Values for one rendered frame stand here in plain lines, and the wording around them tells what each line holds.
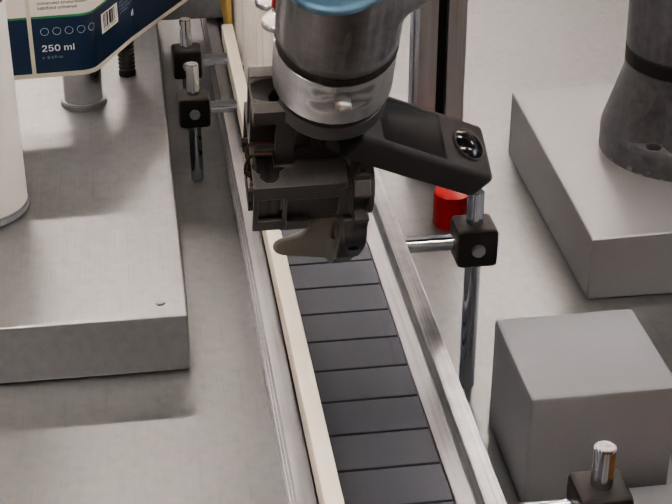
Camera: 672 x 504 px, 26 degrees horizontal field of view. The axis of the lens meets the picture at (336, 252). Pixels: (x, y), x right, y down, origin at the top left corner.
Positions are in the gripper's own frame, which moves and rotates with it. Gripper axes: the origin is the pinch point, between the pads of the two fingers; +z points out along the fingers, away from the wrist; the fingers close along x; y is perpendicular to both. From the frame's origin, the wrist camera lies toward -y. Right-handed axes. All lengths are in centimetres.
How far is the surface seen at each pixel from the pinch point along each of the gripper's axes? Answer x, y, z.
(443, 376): 17.7, -2.9, -13.6
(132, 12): -43, 14, 23
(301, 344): 9.7, 4.3, -3.5
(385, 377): 11.2, -1.6, -0.3
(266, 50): -20.1, 3.5, 1.8
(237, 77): -32.0, 4.5, 20.7
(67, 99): -33.3, 21.1, 24.3
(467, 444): 23.6, -2.8, -17.0
